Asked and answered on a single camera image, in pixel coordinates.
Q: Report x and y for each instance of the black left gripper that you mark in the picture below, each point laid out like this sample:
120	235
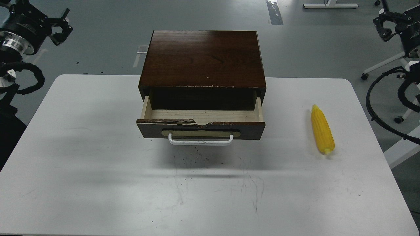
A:
27	21

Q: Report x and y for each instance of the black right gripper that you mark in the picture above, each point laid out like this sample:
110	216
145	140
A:
407	27

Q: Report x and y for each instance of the yellow corn cob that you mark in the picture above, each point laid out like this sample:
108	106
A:
321	130

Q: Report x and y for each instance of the wooden drawer with white handle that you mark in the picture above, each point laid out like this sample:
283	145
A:
202	127

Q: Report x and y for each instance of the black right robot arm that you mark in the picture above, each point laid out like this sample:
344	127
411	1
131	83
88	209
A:
411	71

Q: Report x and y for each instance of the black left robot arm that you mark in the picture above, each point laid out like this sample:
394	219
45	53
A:
13	48

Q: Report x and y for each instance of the white desk base far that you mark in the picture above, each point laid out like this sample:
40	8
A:
330	4

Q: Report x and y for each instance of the grey floor tape strip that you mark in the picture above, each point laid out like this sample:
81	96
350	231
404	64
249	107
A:
274	12

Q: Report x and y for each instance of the dark wooden cabinet box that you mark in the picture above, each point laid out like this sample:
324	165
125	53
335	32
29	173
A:
219	70

